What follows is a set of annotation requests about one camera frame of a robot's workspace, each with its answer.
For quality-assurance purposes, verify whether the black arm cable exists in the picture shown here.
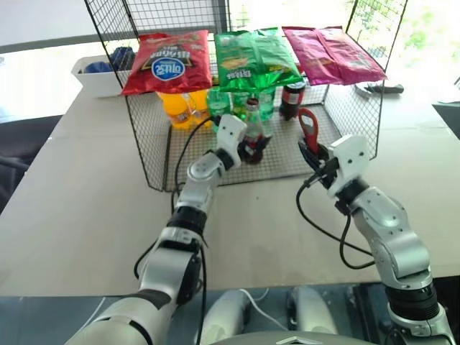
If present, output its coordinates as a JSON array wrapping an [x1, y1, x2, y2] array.
[[295, 172, 377, 270], [133, 115, 216, 345]]

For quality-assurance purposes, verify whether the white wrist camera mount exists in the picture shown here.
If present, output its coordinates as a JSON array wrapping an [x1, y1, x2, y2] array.
[[326, 134, 371, 201], [216, 114, 249, 167]]

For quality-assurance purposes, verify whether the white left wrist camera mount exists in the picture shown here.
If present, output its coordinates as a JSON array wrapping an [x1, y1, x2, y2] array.
[[216, 114, 249, 167]]

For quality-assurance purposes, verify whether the red chips bag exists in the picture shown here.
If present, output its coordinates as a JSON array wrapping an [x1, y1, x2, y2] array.
[[121, 29, 214, 96]]

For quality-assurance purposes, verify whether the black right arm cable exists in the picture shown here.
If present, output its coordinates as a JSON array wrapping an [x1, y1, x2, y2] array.
[[295, 172, 377, 270]]

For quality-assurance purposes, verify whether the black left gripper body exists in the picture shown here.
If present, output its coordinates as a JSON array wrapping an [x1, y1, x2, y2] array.
[[237, 139, 252, 163]]

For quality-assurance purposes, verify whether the dark chair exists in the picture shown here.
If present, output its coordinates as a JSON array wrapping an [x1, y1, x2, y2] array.
[[0, 114, 64, 213]]

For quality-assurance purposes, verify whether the black wire mesh rack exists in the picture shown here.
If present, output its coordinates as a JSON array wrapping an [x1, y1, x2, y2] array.
[[83, 0, 409, 192]]

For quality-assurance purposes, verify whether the black flat tool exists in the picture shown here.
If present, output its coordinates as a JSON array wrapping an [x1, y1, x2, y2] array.
[[364, 83, 405, 95]]

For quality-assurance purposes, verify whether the pink chips bag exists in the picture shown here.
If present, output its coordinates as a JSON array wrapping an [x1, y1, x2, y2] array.
[[282, 25, 389, 87]]

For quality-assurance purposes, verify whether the orange soda plastic bottle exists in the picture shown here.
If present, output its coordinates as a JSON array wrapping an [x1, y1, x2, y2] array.
[[187, 89, 210, 120], [157, 91, 198, 131]]

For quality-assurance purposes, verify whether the grey robot torso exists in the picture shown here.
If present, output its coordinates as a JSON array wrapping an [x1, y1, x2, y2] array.
[[214, 330, 372, 345]]

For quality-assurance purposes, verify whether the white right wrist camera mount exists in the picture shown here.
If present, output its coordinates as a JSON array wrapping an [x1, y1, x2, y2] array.
[[326, 134, 371, 201]]

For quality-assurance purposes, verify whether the green chips bag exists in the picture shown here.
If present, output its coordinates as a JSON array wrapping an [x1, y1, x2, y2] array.
[[213, 27, 305, 93]]

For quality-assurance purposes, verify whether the glass cola bottle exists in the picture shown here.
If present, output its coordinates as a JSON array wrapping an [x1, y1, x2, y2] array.
[[241, 97, 273, 165]]

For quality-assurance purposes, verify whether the dark cola plastic bottle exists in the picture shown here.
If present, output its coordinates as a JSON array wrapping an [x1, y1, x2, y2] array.
[[279, 81, 308, 122]]

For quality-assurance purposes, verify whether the green soda plastic bottle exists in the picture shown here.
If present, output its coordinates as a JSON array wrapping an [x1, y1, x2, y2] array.
[[233, 88, 278, 121], [206, 87, 234, 122]]

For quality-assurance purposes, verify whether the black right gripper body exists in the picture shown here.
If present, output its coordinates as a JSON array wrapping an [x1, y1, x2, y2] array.
[[313, 152, 341, 188]]

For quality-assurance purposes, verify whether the white plastic bin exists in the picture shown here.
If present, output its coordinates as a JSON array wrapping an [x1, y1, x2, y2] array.
[[69, 55, 134, 98]]

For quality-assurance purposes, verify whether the white cable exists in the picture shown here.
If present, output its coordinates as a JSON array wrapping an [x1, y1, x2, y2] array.
[[239, 288, 289, 332]]

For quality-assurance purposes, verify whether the blue item in bin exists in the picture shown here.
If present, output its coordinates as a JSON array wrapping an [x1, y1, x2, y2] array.
[[81, 60, 113, 75], [109, 45, 136, 71]]

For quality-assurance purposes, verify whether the dark flat object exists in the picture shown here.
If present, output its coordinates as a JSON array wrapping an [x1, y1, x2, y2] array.
[[431, 101, 460, 139]]

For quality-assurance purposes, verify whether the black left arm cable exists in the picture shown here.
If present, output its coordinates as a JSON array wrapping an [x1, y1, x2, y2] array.
[[133, 115, 216, 345]]

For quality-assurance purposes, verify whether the silver rounded robot leg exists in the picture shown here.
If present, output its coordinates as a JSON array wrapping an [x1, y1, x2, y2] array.
[[286, 285, 339, 338], [202, 288, 253, 345]]

